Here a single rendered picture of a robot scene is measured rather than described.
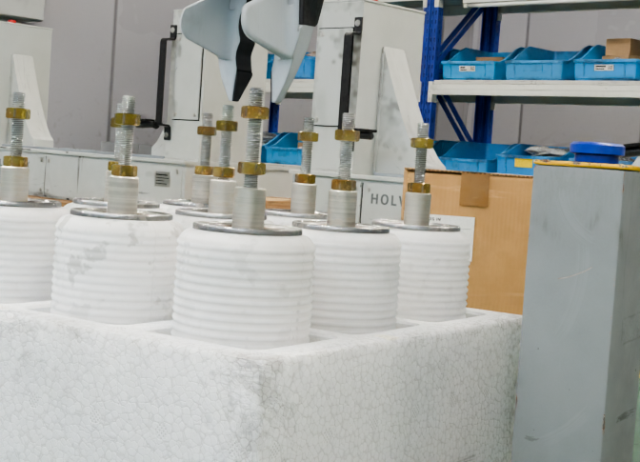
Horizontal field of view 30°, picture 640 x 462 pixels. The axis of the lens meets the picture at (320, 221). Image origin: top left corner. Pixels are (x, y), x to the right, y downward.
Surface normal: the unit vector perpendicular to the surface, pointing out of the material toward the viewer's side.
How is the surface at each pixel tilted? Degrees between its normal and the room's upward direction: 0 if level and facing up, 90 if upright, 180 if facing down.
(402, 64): 68
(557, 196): 90
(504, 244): 90
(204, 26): 95
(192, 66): 90
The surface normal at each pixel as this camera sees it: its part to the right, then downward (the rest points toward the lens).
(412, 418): 0.83, 0.09
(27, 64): 0.69, -0.28
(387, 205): -0.69, -0.01
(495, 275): -0.09, 0.04
